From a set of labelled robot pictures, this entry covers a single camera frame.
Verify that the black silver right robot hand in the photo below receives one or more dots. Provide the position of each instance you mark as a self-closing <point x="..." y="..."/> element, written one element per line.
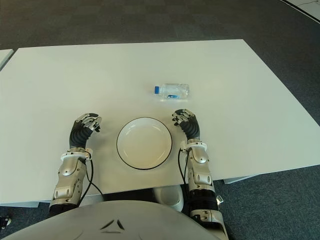
<point x="192" y="127"/>

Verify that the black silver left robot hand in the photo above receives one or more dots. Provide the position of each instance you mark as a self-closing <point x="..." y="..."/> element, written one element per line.
<point x="80" y="136"/>

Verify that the clear bottle with blue cap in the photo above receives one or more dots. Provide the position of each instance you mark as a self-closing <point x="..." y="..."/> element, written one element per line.
<point x="175" y="90"/>

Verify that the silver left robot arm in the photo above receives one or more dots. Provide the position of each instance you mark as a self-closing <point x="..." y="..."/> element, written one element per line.
<point x="67" y="175"/>

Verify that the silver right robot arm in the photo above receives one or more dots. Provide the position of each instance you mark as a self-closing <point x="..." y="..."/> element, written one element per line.
<point x="200" y="170"/>

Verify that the white plate with black rim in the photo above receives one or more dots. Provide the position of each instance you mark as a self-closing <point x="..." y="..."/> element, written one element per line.
<point x="143" y="145"/>

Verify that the black support column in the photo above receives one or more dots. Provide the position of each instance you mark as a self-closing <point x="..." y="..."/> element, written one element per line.
<point x="186" y="195"/>

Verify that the white table foot beam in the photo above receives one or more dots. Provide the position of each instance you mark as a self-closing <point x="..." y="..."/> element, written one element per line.
<point x="20" y="203"/>
<point x="237" y="180"/>

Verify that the white robot waist part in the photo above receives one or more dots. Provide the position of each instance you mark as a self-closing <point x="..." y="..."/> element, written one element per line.
<point x="170" y="197"/>

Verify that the grey robot torso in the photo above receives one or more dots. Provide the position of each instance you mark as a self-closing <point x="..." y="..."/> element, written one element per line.
<point x="125" y="225"/>

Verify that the white side table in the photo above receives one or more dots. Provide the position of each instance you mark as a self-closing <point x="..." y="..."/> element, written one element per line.
<point x="3" y="58"/>

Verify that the black stand with caster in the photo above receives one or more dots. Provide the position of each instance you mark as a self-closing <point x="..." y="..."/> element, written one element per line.
<point x="6" y="221"/>

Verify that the small metal bracket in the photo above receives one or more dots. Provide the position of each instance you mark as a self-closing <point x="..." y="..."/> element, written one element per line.
<point x="220" y="198"/>

